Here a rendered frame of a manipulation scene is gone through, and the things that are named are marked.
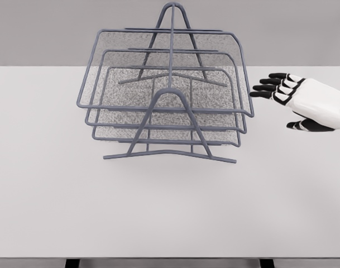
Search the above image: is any grey wire rack frame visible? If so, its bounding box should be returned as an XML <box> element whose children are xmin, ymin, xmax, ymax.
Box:
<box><xmin>103</xmin><ymin>2</ymin><xmax>237</xmax><ymax>165</ymax></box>

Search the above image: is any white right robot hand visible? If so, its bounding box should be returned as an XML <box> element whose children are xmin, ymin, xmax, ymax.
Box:
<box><xmin>249</xmin><ymin>72</ymin><xmax>340</xmax><ymax>132</ymax></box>

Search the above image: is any grey wire mesh tray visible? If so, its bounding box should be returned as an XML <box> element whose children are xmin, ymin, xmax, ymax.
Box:
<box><xmin>91</xmin><ymin>66</ymin><xmax>241</xmax><ymax>148</ymax></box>
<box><xmin>84</xmin><ymin>49</ymin><xmax>247</xmax><ymax>135</ymax></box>
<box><xmin>75</xmin><ymin>27</ymin><xmax>256</xmax><ymax>119</ymax></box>

